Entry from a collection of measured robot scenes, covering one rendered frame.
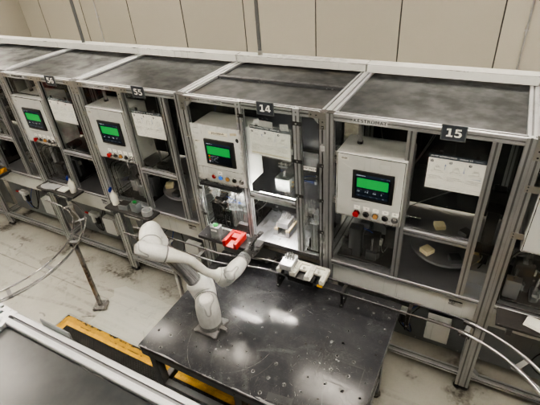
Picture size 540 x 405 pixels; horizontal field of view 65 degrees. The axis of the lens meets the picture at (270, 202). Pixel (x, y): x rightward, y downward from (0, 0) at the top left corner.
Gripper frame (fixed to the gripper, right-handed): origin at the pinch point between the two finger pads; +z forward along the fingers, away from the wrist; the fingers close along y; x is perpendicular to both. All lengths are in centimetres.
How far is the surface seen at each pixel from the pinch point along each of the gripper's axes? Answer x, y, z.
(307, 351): -53, -44, -42
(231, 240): 34.1, -20.5, 10.5
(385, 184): -79, 52, 18
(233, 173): 30, 36, 20
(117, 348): 117, -111, -63
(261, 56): 45, 97, 99
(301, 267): -26.9, -25.8, 9.4
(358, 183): -63, 49, 18
